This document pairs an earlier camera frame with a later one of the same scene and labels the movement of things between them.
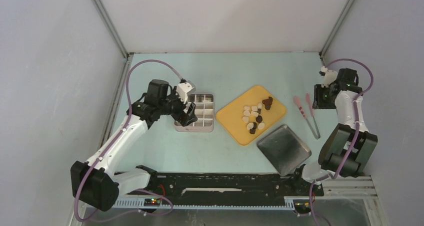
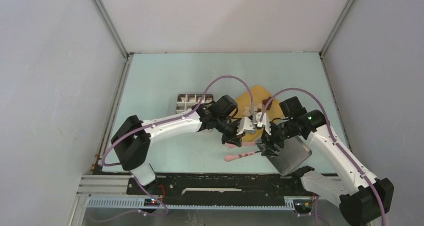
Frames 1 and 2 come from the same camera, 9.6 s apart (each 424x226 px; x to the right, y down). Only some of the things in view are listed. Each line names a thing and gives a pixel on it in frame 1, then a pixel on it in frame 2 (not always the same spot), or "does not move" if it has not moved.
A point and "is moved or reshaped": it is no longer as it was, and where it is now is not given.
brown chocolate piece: x=268 y=101 does not move
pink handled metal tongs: x=297 y=100 is moved or reshaped
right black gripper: x=318 y=103 -> x=267 y=142
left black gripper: x=191 y=118 -> x=232 y=138
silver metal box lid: x=286 y=152 does not move
